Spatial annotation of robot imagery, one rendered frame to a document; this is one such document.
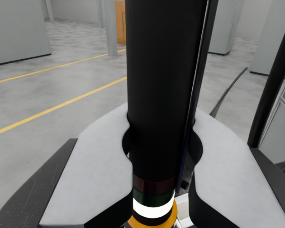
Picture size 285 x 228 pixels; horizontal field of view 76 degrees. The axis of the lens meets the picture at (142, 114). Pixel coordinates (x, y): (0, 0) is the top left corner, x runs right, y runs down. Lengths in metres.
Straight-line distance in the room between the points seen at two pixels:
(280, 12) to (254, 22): 6.79
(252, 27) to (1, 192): 12.04
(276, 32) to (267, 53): 0.47
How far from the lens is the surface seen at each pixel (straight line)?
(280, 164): 0.27
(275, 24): 5.52
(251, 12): 12.28
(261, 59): 5.63
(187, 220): 0.20
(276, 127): 1.61
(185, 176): 0.40
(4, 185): 2.33
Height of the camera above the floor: 1.54
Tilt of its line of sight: 31 degrees down
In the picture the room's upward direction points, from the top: 1 degrees clockwise
